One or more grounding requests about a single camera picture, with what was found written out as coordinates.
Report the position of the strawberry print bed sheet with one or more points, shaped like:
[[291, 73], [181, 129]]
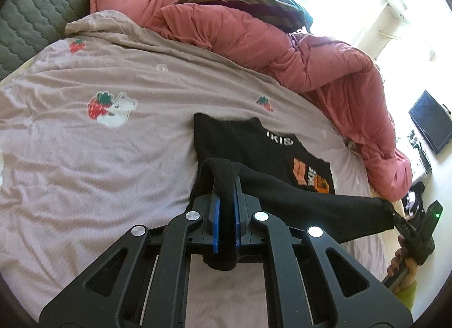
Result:
[[88, 172]]

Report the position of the black and white cloth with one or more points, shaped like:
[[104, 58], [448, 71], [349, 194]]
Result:
[[415, 202]]

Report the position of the striped dark cloth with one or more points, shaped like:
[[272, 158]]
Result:
[[254, 2]]

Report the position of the pink quilt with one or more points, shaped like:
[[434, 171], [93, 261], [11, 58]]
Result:
[[247, 41]]

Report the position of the person's right forearm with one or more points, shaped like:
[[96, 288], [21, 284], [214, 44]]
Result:
[[408, 294]]

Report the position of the black long-sleeve sweater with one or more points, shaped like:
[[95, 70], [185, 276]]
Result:
[[247, 144]]

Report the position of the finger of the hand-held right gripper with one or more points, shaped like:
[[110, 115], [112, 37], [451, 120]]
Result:
[[397, 216]]

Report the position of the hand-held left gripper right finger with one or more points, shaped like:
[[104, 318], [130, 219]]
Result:
[[238, 222]]

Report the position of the black flat monitor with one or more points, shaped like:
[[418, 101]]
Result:
[[429, 121]]

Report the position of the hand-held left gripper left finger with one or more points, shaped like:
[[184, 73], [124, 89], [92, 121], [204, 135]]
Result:
[[215, 222]]

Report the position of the grey quilted headboard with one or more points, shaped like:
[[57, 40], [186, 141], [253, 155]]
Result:
[[42, 2]]

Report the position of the person's right hand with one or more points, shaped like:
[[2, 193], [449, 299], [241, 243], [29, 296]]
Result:
[[402, 268]]

